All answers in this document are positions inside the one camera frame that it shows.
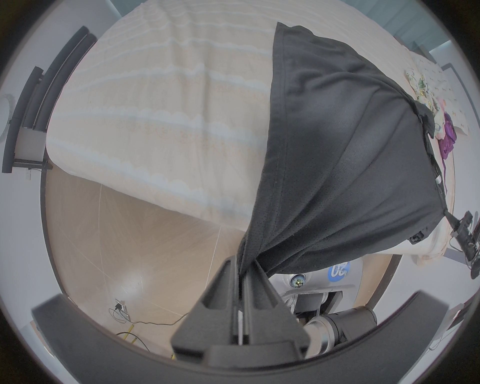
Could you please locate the blue-green curtain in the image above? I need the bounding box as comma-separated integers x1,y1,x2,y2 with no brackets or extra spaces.
394,22,456,51

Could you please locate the bed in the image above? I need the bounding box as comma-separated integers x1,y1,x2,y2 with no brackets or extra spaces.
45,0,471,268

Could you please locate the white printed pillow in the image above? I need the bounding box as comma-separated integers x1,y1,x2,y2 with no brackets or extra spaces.
405,52,472,137

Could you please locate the white printed garment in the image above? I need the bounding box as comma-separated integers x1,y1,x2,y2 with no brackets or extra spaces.
404,67,440,113

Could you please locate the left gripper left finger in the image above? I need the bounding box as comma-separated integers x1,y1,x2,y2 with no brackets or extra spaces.
170,258,241,358

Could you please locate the pink garment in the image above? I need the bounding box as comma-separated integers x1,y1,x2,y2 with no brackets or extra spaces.
435,100,451,125

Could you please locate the purple satin garment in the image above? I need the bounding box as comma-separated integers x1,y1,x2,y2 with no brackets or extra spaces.
437,112,459,196

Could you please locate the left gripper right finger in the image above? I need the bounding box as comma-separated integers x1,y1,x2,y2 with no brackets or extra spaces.
243,260,313,356

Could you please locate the black T-shirt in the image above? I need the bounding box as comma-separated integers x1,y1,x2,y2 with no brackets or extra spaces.
238,22,451,279

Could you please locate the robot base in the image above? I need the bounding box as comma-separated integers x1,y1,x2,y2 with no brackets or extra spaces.
268,259,379,355

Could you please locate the black cable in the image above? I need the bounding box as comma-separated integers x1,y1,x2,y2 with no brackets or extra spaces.
109,299,190,328

